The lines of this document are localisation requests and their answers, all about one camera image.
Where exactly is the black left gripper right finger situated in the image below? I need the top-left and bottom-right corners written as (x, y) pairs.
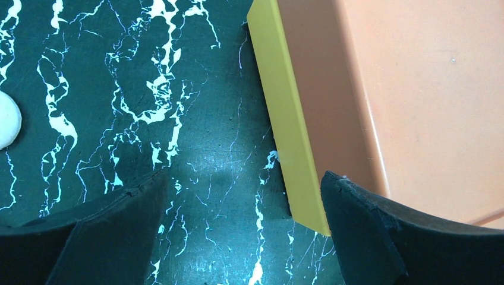
top-left (320, 171), bottom-right (503, 284)

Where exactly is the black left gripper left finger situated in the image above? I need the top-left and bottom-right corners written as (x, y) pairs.
top-left (1, 170), bottom-right (168, 284)

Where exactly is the orange drawer organizer box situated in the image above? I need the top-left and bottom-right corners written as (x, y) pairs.
top-left (247, 1), bottom-right (503, 236)

